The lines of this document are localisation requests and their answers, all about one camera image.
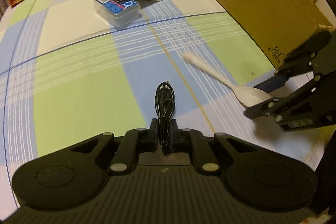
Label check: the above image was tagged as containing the black cable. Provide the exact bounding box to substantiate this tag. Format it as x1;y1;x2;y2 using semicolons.
154;80;176;156

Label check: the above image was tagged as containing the white plastic spoon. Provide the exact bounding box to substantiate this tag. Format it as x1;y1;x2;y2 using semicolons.
182;52;272;107

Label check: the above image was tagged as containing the open cardboard box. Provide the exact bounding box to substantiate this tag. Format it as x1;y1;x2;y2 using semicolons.
216;0;334;68

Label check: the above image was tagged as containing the clear blue floss box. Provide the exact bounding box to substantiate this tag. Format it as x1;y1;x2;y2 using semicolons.
94;0;141;30

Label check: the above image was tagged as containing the checkered tablecloth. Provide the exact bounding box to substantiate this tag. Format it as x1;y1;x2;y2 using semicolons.
1;0;334;219

